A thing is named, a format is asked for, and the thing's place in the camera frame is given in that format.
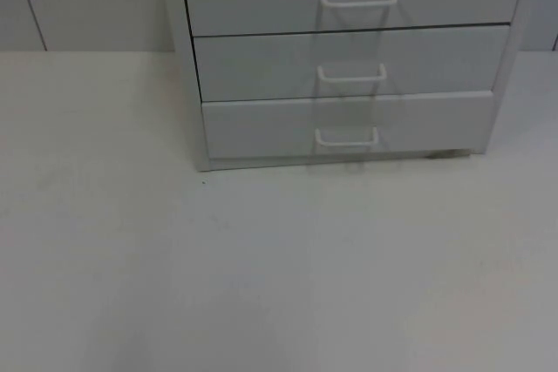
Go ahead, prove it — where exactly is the grey chest of drawers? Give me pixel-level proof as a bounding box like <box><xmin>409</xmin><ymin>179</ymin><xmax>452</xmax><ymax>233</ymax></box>
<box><xmin>163</xmin><ymin>0</ymin><xmax>534</xmax><ymax>172</ymax></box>

